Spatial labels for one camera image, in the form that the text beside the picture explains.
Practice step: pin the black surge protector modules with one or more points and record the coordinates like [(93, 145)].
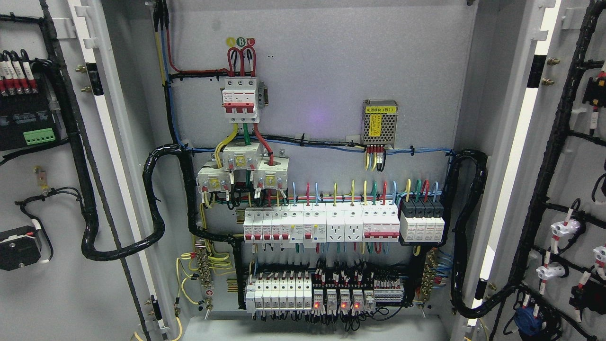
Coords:
[(421, 223)]

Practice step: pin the white current transformer blocks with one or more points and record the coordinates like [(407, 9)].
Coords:
[(241, 162)]

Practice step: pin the white socket breaker row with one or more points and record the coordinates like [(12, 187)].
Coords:
[(308, 224)]

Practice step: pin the white lower breaker row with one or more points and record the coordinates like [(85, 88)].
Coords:
[(279, 292)]

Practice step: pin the black digital power meter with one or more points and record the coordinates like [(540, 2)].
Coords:
[(28, 119)]

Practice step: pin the black relay terminal row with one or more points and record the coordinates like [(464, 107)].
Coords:
[(357, 290)]

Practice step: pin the red three-pole main breaker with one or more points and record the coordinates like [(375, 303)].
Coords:
[(243, 98)]

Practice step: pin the perforated metal power supply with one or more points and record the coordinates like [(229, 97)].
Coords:
[(379, 122)]

